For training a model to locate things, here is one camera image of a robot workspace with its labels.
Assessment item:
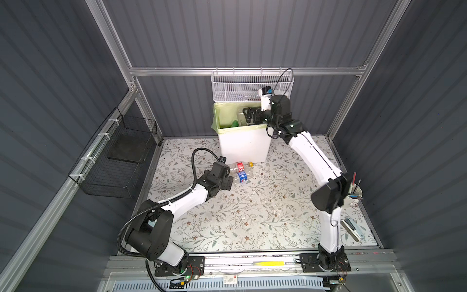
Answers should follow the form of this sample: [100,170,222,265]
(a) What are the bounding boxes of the clear bottle red label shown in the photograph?
[229,162,254,173]

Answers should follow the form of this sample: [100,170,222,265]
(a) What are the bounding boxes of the clear bottle watermelon label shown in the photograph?
[237,110,248,127]

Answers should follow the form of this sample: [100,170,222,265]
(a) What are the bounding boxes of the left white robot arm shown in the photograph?
[117,162,233,274]

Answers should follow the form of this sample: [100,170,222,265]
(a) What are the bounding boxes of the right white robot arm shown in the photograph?
[242,94,351,255]

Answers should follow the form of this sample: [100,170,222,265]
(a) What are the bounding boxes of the green bin liner bag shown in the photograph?
[211,102,266,135]

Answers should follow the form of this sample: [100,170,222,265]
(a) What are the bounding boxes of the white plastic trash bin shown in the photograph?
[217,124,272,164]

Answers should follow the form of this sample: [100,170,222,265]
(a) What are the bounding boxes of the clear bottle blue cap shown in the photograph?
[233,170,251,184]

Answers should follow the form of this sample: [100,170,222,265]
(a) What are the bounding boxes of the pens in cup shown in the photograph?
[349,173,362,199]

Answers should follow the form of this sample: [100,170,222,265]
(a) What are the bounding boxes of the white paper cup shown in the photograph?
[345,184,363,206]

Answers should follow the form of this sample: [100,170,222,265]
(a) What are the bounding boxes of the stapler on table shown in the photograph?
[341,217,365,242]

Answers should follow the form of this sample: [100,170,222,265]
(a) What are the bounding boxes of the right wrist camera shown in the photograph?
[258,86,273,111]

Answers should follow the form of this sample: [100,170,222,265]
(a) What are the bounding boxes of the white wire mesh basket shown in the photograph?
[210,70,294,102]

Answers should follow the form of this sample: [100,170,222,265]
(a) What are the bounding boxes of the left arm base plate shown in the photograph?
[154,255,206,277]

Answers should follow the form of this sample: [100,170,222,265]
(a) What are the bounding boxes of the yellow marker on rail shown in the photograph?
[253,261,285,266]

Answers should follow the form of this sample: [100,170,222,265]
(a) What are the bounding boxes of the black wire mesh basket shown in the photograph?
[69,110,158,199]

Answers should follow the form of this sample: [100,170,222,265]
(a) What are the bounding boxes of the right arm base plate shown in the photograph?
[296,251,351,273]

